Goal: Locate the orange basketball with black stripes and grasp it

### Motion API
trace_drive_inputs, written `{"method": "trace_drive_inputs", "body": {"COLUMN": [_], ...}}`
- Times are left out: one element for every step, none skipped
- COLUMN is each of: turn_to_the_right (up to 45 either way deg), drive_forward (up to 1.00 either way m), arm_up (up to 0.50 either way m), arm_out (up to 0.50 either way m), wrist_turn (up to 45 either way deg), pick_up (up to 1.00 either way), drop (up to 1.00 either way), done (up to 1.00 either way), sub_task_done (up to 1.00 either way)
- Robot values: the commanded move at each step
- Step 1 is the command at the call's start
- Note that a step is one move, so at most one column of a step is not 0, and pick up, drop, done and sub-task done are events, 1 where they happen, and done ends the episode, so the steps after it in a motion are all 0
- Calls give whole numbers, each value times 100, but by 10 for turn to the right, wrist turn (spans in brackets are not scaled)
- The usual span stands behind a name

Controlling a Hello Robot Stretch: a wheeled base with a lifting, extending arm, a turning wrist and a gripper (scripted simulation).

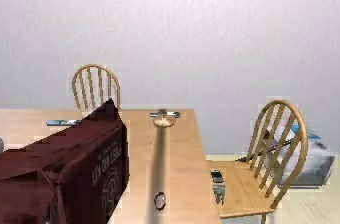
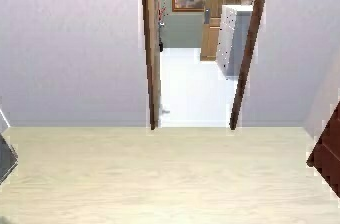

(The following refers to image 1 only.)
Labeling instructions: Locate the grey blue floor box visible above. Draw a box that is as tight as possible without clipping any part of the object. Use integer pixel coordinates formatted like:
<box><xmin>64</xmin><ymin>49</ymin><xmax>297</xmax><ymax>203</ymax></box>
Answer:
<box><xmin>263</xmin><ymin>123</ymin><xmax>336</xmax><ymax>188</ymax></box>

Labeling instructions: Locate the dark red cardboard box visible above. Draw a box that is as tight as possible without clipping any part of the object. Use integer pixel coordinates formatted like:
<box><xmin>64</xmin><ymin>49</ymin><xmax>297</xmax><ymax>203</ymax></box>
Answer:
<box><xmin>0</xmin><ymin>97</ymin><xmax>130</xmax><ymax>224</ymax></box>

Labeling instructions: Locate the blue grey flat pen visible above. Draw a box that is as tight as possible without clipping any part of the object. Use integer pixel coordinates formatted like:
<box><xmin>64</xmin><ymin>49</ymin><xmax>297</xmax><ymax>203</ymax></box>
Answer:
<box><xmin>46</xmin><ymin>119</ymin><xmax>82</xmax><ymax>127</ymax></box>

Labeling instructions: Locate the grey key ring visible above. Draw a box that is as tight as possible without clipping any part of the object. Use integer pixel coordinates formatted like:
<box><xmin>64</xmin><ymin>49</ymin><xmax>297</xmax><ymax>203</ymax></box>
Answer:
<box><xmin>212</xmin><ymin>185</ymin><xmax>227</xmax><ymax>206</ymax></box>

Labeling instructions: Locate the wooden baseball bat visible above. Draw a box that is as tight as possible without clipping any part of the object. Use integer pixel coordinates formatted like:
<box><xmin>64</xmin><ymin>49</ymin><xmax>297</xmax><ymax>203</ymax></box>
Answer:
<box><xmin>145</xmin><ymin>115</ymin><xmax>178</xmax><ymax>224</ymax></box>

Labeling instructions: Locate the black cell phone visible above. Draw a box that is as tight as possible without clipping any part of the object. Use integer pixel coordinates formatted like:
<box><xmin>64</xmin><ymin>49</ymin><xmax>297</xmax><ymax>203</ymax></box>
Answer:
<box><xmin>210</xmin><ymin>169</ymin><xmax>225</xmax><ymax>184</ymax></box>

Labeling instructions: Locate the light wooden table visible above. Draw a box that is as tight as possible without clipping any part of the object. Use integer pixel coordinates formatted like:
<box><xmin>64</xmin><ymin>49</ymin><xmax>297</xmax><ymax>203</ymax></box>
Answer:
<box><xmin>0</xmin><ymin>107</ymin><xmax>223</xmax><ymax>224</ymax></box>

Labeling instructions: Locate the wooden spindle-back chair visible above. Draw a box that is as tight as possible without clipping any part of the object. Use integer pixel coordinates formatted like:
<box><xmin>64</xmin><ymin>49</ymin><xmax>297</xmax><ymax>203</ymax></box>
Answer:
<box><xmin>209</xmin><ymin>99</ymin><xmax>309</xmax><ymax>224</ymax></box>
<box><xmin>71</xmin><ymin>64</ymin><xmax>122</xmax><ymax>113</ymax></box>

